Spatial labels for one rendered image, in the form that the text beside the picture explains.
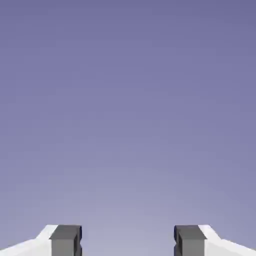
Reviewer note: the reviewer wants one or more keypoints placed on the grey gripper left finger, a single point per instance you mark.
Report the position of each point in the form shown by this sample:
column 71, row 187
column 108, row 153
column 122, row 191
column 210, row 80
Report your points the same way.
column 64, row 240

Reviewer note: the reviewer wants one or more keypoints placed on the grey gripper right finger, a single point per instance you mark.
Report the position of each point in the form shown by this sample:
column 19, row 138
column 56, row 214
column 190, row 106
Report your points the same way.
column 192, row 240

